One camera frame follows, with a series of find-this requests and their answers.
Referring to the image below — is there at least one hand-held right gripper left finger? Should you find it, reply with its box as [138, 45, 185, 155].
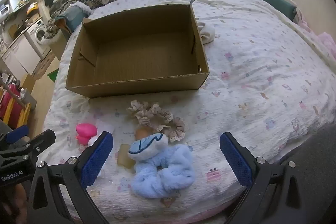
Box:
[28, 131, 114, 224]

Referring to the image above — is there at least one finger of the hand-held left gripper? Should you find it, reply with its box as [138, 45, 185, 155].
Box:
[0, 125, 29, 146]
[25, 130, 56, 157]

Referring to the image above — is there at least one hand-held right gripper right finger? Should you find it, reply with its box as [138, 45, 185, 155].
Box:
[220, 132, 319, 224]

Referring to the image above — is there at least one pink rubber toy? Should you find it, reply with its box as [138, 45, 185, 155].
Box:
[76, 123, 98, 146]

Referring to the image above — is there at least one white fluffy cloth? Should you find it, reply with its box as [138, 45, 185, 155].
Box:
[88, 120, 116, 147]

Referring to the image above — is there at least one orange tube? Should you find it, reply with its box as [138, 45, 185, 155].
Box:
[135, 127, 155, 140]

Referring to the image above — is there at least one blue and white plush toy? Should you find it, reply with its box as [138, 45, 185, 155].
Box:
[128, 133, 168, 161]

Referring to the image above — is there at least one light blue fluffy scrunchie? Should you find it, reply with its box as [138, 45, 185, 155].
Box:
[131, 144, 196, 199]

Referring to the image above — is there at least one brown cardboard box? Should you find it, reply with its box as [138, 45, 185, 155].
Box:
[66, 3, 210, 99]

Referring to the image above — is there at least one wooden rack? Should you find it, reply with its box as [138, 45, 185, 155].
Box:
[0, 77, 32, 130]

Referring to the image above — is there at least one red suitcase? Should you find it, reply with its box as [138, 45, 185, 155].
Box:
[0, 84, 27, 127]

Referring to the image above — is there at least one dark grey cloth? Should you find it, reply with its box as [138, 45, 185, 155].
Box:
[276, 122, 336, 224]

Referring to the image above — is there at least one white cabinet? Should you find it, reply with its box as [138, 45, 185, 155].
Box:
[1, 35, 42, 75]

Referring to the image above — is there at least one printed white bedsheet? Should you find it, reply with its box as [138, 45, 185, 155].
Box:
[42, 0, 336, 222]

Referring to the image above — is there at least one white washing machine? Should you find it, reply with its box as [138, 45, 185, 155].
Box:
[24, 18, 51, 58]

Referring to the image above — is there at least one teal cushion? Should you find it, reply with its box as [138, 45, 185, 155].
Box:
[55, 2, 93, 33]

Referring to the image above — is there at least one white rolled sock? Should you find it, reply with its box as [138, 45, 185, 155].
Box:
[197, 21, 216, 44]

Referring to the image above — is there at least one pink cloth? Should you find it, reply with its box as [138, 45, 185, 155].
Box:
[297, 4, 336, 62]

